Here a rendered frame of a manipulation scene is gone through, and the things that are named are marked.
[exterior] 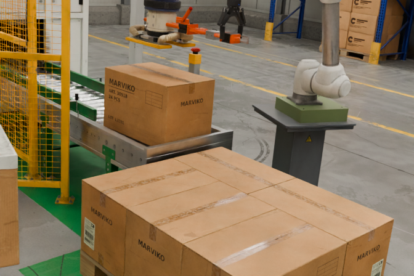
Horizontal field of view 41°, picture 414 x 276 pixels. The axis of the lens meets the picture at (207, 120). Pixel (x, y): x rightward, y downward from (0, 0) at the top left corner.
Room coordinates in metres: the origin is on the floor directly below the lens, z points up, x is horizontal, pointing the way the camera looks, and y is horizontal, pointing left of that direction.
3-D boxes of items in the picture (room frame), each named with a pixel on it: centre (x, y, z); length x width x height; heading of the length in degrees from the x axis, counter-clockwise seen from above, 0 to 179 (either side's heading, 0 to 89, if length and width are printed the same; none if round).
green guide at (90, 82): (4.51, 0.95, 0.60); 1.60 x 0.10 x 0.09; 44
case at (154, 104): (3.46, 0.32, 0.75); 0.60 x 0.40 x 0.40; 48
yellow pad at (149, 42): (3.40, 0.40, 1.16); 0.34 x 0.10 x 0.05; 45
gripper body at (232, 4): (3.05, -0.09, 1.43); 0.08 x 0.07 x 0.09; 134
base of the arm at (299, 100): (3.51, -0.61, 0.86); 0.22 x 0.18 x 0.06; 16
